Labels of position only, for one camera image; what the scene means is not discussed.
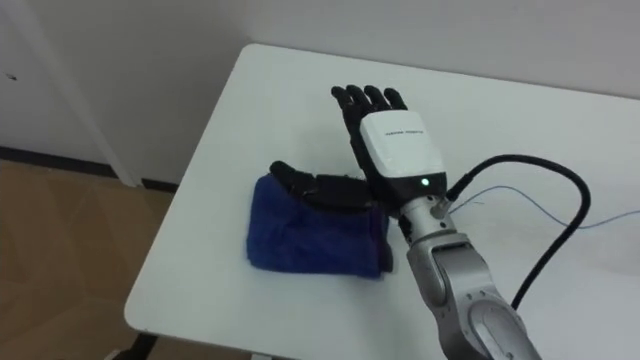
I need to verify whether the thin blue thread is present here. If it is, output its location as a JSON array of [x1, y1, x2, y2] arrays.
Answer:
[[449, 185, 640, 231]]

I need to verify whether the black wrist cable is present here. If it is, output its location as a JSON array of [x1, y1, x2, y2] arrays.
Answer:
[[444, 153, 592, 312]]

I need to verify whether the blue towel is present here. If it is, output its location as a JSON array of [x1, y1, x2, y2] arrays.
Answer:
[[245, 172, 394, 280]]

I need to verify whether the white desk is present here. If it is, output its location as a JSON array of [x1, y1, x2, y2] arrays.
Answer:
[[123, 42, 640, 360]]

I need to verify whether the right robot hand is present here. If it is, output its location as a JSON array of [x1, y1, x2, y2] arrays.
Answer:
[[268, 83, 449, 212]]

